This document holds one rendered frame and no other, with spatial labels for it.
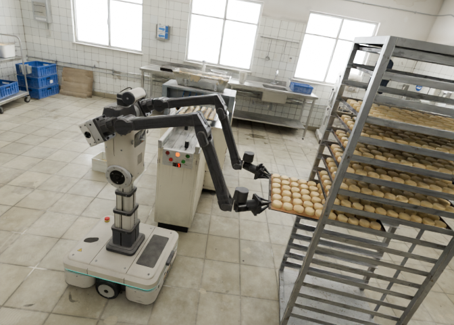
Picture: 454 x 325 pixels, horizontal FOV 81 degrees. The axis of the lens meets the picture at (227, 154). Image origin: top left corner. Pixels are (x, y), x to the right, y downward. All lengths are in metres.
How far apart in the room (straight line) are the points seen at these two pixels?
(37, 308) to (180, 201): 1.16
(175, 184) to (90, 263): 0.82
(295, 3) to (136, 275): 5.33
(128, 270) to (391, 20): 6.12
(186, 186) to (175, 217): 0.34
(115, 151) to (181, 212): 1.04
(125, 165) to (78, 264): 0.77
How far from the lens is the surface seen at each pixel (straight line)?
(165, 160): 2.19
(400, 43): 1.23
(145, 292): 1.99
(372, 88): 1.22
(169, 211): 2.48
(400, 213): 1.61
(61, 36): 6.88
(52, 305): 2.26
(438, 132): 1.40
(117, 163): 1.67
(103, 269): 2.03
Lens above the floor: 1.74
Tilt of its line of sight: 24 degrees down
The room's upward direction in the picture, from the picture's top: 10 degrees clockwise
